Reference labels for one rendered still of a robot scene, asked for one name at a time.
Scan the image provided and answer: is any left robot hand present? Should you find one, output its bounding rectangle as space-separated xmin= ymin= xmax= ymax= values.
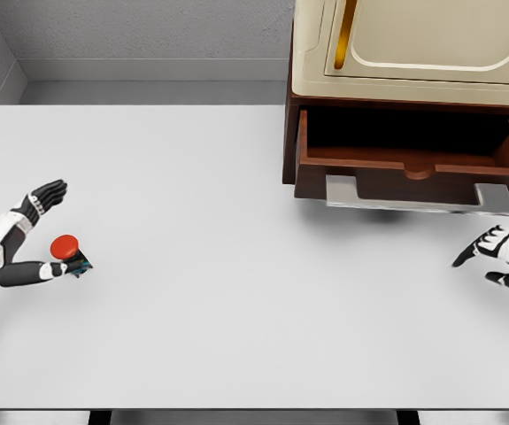
xmin=0 ymin=179 xmax=82 ymax=321

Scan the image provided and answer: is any cream and brown cabinet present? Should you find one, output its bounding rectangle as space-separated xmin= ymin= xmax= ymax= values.
xmin=281 ymin=0 xmax=509 ymax=187

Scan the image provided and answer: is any red mushroom button switch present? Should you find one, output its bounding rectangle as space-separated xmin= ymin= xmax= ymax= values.
xmin=49 ymin=235 xmax=93 ymax=280

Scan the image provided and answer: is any cream cabinet door, gold handle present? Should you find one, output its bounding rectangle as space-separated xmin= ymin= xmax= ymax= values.
xmin=323 ymin=0 xmax=509 ymax=88

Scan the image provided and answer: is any brown drawer with silver handle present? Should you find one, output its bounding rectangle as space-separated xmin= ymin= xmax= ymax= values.
xmin=293 ymin=108 xmax=509 ymax=218

